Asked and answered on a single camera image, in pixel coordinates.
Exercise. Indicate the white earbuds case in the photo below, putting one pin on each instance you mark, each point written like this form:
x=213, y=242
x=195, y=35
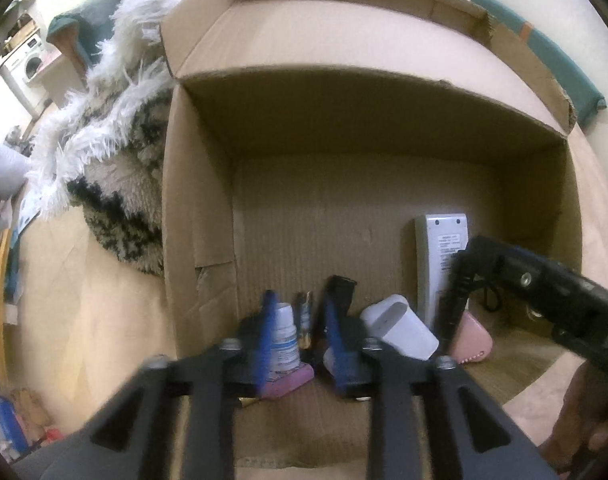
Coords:
x=392, y=321

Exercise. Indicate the white round jar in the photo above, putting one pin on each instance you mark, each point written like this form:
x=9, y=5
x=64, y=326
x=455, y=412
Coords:
x=328, y=361

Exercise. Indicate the pink silicone brush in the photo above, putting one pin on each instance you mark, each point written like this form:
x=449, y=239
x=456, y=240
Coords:
x=472, y=343

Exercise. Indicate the white pill bottle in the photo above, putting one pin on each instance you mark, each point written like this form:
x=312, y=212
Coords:
x=284, y=345

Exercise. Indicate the black lighter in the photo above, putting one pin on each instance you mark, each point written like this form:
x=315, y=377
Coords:
x=341, y=291

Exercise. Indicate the right hand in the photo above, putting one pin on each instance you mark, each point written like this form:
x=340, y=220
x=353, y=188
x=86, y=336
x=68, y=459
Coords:
x=582, y=424

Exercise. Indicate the grey stuffed bag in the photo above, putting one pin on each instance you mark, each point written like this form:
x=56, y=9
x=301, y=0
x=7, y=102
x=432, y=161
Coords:
x=13, y=170

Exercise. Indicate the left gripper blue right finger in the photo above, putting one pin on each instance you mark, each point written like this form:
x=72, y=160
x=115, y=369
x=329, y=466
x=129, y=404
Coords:
x=334, y=338

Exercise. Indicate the teal cushion with orange stripe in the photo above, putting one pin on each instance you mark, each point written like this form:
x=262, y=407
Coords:
x=587, y=100

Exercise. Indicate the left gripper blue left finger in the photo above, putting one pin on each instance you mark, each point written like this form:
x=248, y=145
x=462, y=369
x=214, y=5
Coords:
x=264, y=341

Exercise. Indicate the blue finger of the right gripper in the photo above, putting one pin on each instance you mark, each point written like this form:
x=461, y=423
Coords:
x=504, y=264

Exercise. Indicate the furry black white blanket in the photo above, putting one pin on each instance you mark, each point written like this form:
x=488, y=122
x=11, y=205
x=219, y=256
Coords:
x=104, y=150

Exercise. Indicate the pink perfume bottle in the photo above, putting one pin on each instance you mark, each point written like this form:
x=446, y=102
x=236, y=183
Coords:
x=281, y=384

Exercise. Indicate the teal armchair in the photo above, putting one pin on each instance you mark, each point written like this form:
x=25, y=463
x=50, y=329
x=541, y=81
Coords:
x=78, y=33

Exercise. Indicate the white washing machine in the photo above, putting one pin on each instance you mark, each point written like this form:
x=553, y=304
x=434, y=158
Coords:
x=18, y=71

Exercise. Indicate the open cardboard box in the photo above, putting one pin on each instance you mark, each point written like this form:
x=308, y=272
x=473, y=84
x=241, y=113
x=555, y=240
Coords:
x=306, y=136

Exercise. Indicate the white remote control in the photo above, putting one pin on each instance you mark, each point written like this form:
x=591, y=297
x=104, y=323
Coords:
x=437, y=238

